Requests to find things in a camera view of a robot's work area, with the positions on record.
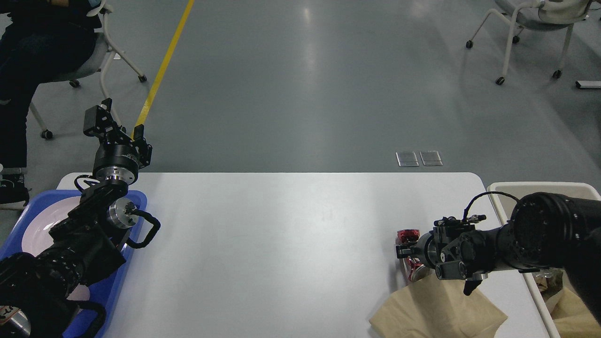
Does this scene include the person in black clothes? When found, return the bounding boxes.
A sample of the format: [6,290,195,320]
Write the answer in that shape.
[0,0,101,205]

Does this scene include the grey chair in background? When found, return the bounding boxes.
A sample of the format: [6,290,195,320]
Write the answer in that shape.
[465,0,593,85]

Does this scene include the white object at right edge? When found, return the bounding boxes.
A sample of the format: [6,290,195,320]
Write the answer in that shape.
[575,80,601,90]

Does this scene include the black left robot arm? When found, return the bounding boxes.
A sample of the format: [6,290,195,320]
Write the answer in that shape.
[1,98,161,338]

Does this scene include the blue plastic tray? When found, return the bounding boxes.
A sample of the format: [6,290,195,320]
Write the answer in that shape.
[1,190,147,338]

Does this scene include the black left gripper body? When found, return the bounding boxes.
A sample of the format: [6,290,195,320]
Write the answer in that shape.
[92,143,140,184]

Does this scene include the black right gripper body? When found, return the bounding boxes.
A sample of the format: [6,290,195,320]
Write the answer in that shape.
[415,232,438,269]

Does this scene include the foil tray with paper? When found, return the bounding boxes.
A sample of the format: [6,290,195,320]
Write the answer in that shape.
[532,268,564,301]

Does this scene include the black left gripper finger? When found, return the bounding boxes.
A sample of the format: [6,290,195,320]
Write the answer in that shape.
[83,98,123,145]
[130,124,153,169]

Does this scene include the brown paper bag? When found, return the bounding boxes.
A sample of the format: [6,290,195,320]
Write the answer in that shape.
[369,275,508,338]
[547,288,601,338]

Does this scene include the pink plate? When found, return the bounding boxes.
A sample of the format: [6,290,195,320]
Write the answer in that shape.
[21,197,80,256]

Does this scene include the grey office chair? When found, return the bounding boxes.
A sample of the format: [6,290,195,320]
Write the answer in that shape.
[45,0,147,98]

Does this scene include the beige plastic bin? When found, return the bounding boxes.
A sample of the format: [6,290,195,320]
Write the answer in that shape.
[487,182,601,338]

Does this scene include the silver floor outlet plates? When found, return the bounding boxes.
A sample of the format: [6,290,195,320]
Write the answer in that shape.
[395,151,444,168]

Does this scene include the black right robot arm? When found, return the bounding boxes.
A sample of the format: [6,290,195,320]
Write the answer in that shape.
[395,192,601,322]

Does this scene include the crushed red soda can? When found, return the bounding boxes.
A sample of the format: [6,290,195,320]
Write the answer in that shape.
[395,229,430,283]

